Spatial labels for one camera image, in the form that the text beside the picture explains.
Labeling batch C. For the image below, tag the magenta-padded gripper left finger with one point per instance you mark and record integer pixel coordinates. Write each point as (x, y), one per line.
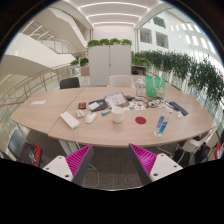
(63, 166)

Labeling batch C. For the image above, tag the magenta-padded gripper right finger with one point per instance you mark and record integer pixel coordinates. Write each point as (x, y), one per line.
(160, 166)

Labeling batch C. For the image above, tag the clear blue-labelled water bottle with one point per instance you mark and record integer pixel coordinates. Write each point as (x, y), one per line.
(161, 125)

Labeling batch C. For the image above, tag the red bag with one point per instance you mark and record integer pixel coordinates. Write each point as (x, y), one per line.
(30, 154)

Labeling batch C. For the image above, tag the white power strip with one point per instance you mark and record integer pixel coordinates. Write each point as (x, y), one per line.
(69, 120)

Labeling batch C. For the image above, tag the flat round red coaster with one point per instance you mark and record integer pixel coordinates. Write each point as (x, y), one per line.
(140, 120)

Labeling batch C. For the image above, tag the small white packet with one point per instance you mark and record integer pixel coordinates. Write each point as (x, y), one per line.
(180, 114)

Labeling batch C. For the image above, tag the small grey-white device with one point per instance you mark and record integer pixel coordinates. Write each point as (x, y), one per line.
(80, 113)

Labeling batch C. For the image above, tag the white computer mouse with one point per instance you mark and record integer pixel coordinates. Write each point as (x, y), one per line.
(90, 118)

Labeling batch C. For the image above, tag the dark blue phone case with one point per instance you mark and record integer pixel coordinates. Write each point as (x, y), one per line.
(178, 108)

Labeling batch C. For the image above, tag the small red-black case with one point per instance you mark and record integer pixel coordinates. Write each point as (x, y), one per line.
(82, 105)

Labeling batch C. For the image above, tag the white paper cup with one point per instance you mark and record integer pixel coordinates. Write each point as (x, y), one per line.
(117, 115)

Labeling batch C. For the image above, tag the small white box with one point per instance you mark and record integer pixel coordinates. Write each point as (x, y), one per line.
(94, 106)

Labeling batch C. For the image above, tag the white paper sheet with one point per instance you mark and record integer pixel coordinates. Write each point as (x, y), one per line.
(38, 102)

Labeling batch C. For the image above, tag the small blue packet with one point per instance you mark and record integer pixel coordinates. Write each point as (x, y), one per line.
(106, 112)

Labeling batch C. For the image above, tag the small black device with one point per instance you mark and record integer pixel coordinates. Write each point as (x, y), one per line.
(129, 98)

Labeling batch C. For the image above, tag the clear jug with white lid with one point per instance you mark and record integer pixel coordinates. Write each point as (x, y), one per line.
(139, 90)

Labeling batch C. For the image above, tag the green tote bag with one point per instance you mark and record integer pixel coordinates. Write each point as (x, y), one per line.
(152, 87)

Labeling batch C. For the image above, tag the open printed booklet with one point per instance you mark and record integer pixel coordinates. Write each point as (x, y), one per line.
(115, 99)

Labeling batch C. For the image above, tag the black chair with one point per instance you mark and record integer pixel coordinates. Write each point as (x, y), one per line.
(69, 83)

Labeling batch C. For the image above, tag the brown planter with plants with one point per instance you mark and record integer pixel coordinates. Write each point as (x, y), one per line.
(83, 69)

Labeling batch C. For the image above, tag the green hedge row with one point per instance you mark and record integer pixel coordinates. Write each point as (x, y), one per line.
(196, 73)

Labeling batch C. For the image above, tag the white cabinet with plants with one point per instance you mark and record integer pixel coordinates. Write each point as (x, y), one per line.
(109, 65)

